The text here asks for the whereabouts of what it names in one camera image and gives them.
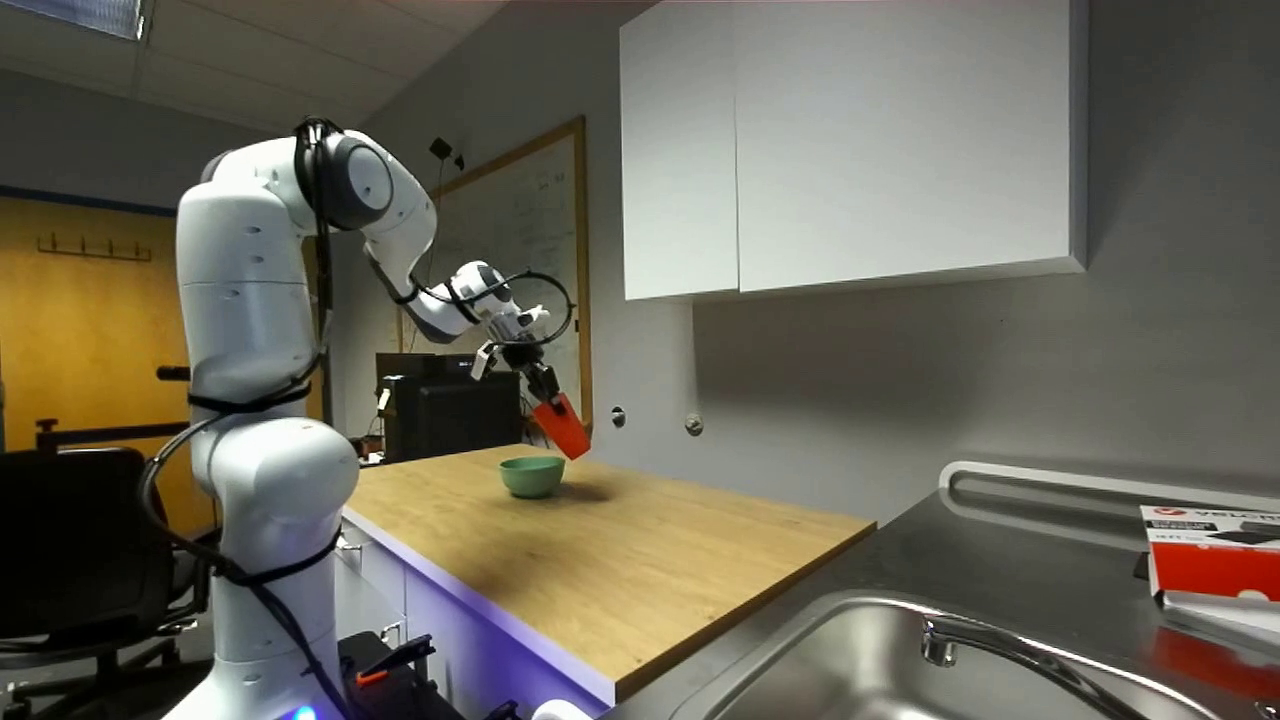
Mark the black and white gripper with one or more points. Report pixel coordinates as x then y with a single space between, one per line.
512 340

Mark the orange plastic cup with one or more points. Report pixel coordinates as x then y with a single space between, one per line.
560 428

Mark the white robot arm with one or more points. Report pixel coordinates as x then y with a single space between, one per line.
273 470

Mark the green ceramic bowl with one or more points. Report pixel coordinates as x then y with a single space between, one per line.
535 477

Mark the black computer monitor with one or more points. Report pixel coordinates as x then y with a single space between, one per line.
433 407

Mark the framed whiteboard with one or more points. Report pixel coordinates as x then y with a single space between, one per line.
526 212

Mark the stainless steel sink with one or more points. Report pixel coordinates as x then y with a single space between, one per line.
858 656

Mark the yellow wooden door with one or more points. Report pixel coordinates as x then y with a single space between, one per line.
85 319

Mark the chrome sink faucet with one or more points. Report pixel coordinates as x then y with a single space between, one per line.
946 639

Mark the black office chair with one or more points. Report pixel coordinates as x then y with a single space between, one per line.
83 564

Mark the red and white box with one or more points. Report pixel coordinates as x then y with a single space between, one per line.
1216 564

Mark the white wall cabinet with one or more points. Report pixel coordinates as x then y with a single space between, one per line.
848 141

